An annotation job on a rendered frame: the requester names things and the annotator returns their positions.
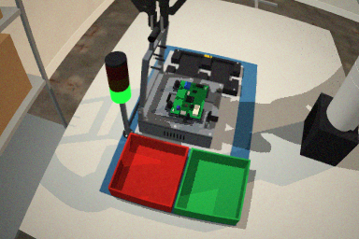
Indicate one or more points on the green circuit board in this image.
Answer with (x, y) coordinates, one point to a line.
(190, 99)

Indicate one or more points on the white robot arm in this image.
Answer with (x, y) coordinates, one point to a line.
(343, 111)

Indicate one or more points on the green bin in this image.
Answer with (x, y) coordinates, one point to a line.
(215, 184)

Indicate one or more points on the red bin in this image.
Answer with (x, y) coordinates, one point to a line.
(149, 168)

